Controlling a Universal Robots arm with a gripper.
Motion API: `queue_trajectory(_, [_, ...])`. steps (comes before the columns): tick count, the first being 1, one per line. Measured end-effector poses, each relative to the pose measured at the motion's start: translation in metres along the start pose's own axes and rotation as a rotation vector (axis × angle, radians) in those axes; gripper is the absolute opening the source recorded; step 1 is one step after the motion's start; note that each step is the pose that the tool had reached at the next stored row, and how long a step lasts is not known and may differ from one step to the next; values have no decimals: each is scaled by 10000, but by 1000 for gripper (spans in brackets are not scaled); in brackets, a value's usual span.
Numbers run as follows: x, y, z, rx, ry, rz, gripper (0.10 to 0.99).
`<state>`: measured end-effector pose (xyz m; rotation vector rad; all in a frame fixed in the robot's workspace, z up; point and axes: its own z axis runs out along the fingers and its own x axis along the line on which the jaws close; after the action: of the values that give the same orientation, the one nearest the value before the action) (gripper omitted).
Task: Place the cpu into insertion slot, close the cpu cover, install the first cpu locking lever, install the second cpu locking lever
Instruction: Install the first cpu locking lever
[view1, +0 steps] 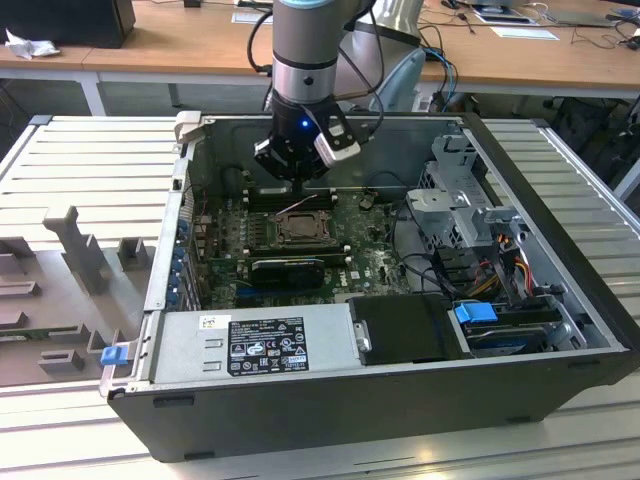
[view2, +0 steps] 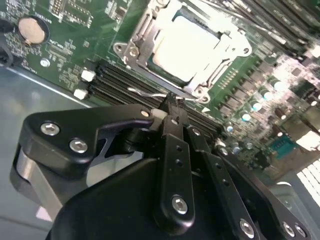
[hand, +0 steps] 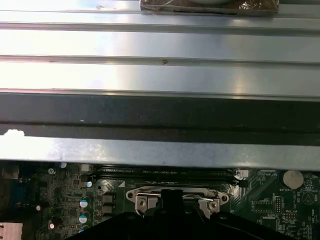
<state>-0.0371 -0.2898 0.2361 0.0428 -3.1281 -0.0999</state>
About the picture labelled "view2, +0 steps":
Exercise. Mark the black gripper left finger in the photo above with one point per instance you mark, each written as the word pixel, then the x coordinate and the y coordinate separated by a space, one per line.
pixel 62 132

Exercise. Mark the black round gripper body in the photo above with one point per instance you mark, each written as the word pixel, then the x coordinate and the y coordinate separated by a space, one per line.
pixel 112 212

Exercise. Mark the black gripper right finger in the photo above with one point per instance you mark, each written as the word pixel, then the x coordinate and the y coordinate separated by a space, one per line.
pixel 225 175

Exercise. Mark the metal socket cover frame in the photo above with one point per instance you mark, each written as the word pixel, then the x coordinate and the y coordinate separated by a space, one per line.
pixel 146 53

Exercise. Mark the silver square CPU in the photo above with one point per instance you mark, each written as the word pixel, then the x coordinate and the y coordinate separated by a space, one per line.
pixel 185 47

